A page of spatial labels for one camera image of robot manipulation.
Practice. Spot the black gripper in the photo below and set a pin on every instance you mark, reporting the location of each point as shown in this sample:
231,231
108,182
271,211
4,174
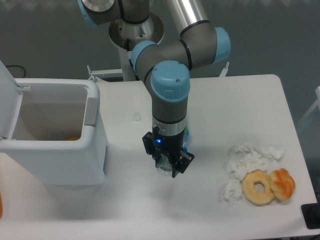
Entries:
157,144

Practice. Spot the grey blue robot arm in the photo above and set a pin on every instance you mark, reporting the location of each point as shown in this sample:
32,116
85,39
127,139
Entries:
163,69

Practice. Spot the blue plastic bottle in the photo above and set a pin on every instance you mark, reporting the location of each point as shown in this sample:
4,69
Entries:
186,138

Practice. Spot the orange item inside trash can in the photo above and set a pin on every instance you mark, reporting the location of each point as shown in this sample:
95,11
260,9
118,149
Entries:
72,138

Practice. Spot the white trash can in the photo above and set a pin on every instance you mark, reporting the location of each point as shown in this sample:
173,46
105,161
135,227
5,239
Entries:
36,117

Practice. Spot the large crumpled white tissue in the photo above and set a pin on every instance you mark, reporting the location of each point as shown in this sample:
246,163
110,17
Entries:
247,157

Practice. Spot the small crumpled white tissue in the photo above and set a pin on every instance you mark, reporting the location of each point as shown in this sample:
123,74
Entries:
233,192

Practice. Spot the orange glazed twisted bun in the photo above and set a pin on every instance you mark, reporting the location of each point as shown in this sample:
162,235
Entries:
282,184

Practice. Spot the black device at table edge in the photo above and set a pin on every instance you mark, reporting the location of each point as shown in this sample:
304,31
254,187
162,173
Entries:
311,215

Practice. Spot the orange object at left edge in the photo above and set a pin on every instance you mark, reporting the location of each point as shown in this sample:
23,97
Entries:
1,205

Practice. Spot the plain ring donut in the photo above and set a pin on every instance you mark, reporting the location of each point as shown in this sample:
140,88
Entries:
256,188

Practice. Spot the white frame at right edge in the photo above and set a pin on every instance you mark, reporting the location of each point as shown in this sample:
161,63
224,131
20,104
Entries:
310,114

